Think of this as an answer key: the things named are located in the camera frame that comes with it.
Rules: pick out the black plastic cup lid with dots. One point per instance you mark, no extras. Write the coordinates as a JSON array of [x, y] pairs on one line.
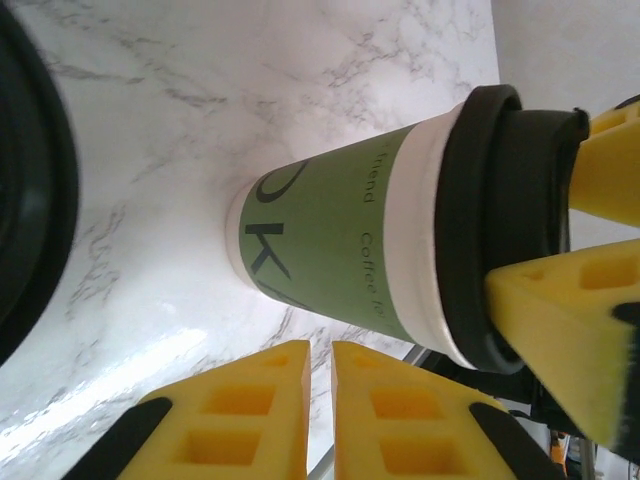
[[500, 200]]

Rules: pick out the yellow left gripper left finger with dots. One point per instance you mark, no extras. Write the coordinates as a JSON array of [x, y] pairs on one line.
[[290, 400]]

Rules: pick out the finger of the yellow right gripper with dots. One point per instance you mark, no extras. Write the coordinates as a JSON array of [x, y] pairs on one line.
[[550, 325], [610, 170]]

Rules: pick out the green paper coffee cup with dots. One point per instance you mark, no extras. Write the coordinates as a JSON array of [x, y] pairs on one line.
[[325, 225]]

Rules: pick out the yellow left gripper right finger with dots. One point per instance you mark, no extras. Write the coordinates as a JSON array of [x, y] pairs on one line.
[[350, 400]]

